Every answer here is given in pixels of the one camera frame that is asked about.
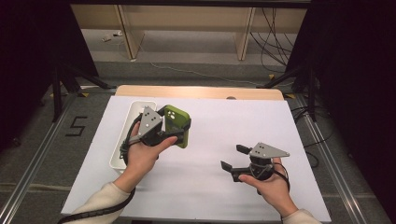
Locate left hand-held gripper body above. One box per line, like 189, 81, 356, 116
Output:
135, 105, 185, 147

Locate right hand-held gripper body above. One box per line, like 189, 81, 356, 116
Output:
231, 142, 290, 183

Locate green cartoon phone case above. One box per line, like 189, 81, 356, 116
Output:
162, 104, 191, 149

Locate white plastic storage box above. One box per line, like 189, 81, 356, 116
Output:
108, 100, 158, 172

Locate person's left hand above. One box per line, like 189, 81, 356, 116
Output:
120, 122, 178, 192

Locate person's right hand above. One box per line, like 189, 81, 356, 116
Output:
238, 157, 298, 218

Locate white table mat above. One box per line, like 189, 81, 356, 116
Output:
61, 94, 332, 223

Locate black tripod stand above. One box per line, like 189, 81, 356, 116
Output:
256, 63, 318, 122
50, 62, 118, 123

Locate beige wooden desk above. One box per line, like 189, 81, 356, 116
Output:
70, 4, 309, 62

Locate black curtain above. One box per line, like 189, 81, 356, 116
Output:
286, 0, 396, 216
0, 0, 100, 150

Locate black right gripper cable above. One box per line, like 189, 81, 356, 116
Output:
248, 161, 291, 193

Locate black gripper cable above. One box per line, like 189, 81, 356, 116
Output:
57, 113, 148, 224
248, 161, 291, 193

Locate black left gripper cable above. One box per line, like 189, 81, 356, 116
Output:
57, 113, 148, 224

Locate black floor cables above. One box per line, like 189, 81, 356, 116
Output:
290, 105, 335, 167

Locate white floor cable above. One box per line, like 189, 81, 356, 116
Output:
136, 40, 272, 88

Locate aluminium floor rail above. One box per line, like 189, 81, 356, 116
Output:
293, 92, 370, 224
0, 92, 78, 224

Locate bundle of black cables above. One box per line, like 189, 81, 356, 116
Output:
249, 7, 297, 74

